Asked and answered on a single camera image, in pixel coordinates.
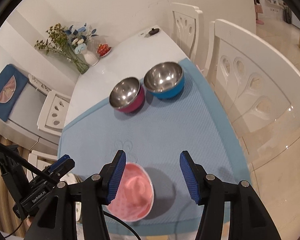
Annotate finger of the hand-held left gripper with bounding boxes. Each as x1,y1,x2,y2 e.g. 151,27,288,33
41,155,75,182
0,145,28,200

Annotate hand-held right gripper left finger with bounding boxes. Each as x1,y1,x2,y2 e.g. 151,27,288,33
24,150,127,240

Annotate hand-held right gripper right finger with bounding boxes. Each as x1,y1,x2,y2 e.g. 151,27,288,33
179,151,282,240

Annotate octagonal white floral plate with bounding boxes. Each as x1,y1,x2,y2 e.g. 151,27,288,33
61,172,84,223

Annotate pink patterned bowl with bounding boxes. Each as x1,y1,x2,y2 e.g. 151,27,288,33
107,162,155,222

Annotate magenta steel bowl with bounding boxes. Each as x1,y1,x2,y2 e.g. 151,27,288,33
109,77,146,113

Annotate blue steel bowl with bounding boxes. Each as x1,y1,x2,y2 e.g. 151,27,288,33
143,62,185,99

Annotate white dining chair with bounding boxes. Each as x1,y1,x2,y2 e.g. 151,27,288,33
27,150,58,178
207,19,300,133
37,90,72,137
170,2,204,58

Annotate light blue table mat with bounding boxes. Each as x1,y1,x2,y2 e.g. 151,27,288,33
56,57,252,238

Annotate white fridge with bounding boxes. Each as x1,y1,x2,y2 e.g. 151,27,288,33
0,80,65,145

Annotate blue fridge cover cloth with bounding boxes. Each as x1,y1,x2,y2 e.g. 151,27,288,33
0,64,29,123

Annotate white patterned panel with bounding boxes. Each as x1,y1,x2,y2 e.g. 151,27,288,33
29,74,50,95

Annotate glass vase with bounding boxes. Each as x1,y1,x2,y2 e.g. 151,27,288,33
65,50,90,75

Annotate white ribbed vase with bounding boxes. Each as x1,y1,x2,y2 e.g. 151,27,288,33
83,50,100,67

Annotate red teacup with saucer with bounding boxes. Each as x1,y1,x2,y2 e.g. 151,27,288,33
97,44,112,57

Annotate blue and white flowers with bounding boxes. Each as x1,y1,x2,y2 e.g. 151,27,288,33
65,22,99,54

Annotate green dried flower stems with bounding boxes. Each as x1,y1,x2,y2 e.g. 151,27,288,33
36,24,73,55

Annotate dark leaning frames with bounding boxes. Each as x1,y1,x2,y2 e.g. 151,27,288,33
282,2,300,29

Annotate black cable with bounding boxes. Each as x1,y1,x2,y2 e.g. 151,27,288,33
0,139,54,180
104,210,140,240

